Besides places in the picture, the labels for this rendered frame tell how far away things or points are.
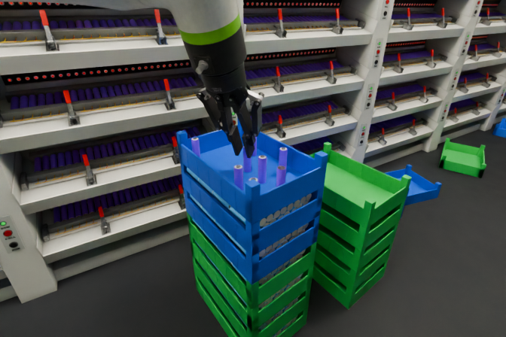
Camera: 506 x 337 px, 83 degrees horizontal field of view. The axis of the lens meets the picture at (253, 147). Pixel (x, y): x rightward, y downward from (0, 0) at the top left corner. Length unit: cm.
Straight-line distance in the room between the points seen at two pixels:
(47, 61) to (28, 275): 65
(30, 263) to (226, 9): 96
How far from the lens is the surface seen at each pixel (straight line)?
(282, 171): 56
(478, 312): 121
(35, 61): 89
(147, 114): 93
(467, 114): 248
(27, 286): 120
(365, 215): 80
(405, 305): 112
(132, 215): 113
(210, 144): 77
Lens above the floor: 83
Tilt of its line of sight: 26 degrees down
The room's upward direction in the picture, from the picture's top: straight up
